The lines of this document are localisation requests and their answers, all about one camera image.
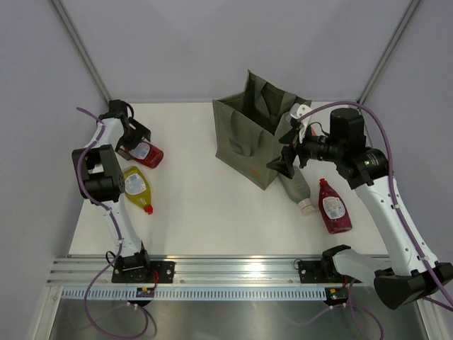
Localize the green bottle beige cap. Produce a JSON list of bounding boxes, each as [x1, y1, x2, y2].
[[277, 166, 316, 215]]

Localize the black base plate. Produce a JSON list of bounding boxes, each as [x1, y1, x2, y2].
[[111, 261, 176, 284], [293, 259, 352, 284]]

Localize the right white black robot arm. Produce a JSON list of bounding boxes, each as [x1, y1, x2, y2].
[[267, 102, 452, 310]]

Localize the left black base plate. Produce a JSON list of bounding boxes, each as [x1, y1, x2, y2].
[[111, 261, 176, 284]]

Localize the white slotted cable duct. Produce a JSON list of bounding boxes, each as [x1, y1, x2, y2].
[[61, 286, 327, 301]]

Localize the green canvas bag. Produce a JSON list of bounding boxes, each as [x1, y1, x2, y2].
[[212, 71, 312, 190]]

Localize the aluminium frame post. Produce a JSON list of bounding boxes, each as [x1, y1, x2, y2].
[[356, 0, 423, 105], [49, 0, 112, 104]]

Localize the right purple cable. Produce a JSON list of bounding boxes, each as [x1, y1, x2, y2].
[[279, 101, 453, 339]]

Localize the red bottle on left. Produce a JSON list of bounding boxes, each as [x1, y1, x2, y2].
[[127, 142, 164, 169]]

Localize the yellow bottle red cap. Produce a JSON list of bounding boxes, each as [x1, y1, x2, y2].
[[123, 166, 154, 215]]

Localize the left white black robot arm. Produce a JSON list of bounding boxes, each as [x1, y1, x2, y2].
[[71, 99, 152, 283]]

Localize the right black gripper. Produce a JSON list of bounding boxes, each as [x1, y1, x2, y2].
[[268, 123, 344, 179]]

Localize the aluminium mounting rail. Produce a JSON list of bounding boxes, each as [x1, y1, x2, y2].
[[47, 256, 342, 287]]

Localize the red bottle on right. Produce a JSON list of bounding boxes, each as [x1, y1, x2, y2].
[[318, 178, 352, 234]]

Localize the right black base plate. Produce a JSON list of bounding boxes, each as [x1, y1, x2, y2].
[[293, 259, 352, 284]]

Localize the left aluminium frame post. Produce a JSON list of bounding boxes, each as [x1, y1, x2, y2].
[[49, 0, 112, 104]]

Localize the right aluminium frame post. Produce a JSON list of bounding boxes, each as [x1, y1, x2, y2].
[[356, 0, 423, 105]]

